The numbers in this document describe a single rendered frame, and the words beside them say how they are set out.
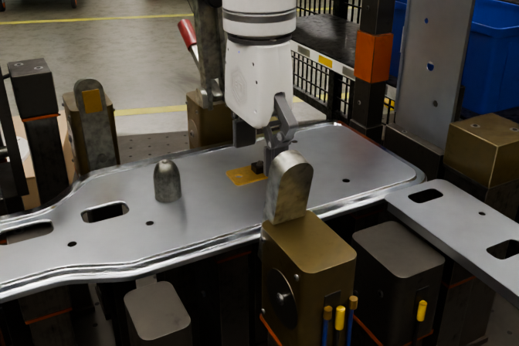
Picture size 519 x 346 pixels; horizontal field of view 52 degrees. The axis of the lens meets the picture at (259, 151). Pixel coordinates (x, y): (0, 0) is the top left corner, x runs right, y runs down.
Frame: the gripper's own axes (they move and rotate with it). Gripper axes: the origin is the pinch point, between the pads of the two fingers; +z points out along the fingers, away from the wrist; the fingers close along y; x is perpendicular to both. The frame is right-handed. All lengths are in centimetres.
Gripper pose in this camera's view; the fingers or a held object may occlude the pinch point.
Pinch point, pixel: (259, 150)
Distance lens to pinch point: 69.0
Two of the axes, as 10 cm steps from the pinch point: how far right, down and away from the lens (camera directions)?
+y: 4.6, 4.0, -7.9
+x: 8.9, -2.1, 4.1
